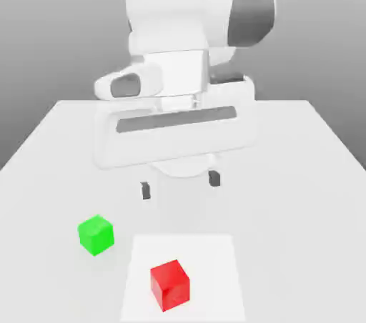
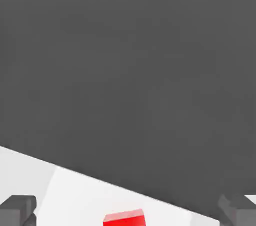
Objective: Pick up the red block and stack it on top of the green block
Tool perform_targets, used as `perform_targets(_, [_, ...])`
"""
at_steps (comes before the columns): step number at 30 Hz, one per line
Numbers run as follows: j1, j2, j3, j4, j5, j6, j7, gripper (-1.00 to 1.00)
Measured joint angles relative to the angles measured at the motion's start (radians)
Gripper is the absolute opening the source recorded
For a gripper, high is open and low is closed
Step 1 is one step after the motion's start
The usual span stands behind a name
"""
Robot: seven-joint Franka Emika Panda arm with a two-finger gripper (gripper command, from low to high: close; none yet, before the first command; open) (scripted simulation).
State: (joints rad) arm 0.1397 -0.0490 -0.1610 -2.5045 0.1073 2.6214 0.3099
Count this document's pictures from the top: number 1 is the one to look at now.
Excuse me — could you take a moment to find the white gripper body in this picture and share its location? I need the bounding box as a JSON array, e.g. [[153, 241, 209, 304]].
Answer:
[[93, 91, 257, 172]]

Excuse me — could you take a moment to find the small green cube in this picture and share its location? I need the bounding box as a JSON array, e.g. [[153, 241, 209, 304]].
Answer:
[[76, 213, 116, 257]]

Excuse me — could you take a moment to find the small red cube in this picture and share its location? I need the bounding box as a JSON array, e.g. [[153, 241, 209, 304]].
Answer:
[[149, 259, 192, 313]]

